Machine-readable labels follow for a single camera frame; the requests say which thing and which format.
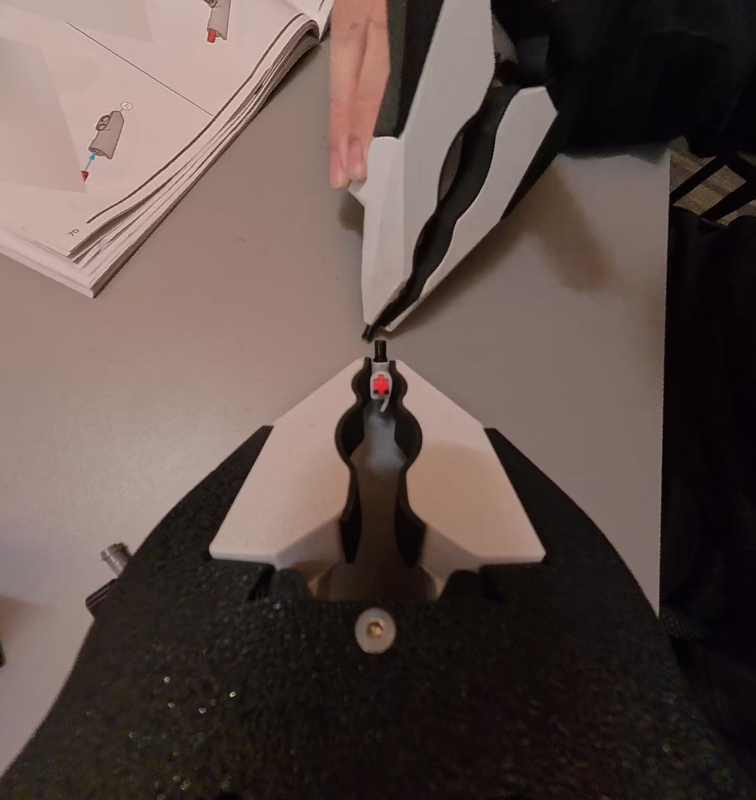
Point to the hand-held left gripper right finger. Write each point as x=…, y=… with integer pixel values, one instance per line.
x=472, y=494

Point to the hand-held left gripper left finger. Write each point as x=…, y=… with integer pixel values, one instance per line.
x=278, y=487

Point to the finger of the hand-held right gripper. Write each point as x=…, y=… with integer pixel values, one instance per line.
x=397, y=206
x=509, y=162

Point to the grey brick piece red pin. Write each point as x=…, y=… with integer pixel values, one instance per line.
x=381, y=384

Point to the small black connector pin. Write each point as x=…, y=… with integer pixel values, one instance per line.
x=381, y=350

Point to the person's right hand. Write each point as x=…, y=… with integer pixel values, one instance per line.
x=356, y=81

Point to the grey and black brick assembly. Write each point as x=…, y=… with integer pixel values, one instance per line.
x=114, y=554

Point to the black chair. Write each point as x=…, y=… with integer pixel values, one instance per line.
x=722, y=375

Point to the open instruction booklet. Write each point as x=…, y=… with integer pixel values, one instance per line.
x=103, y=125

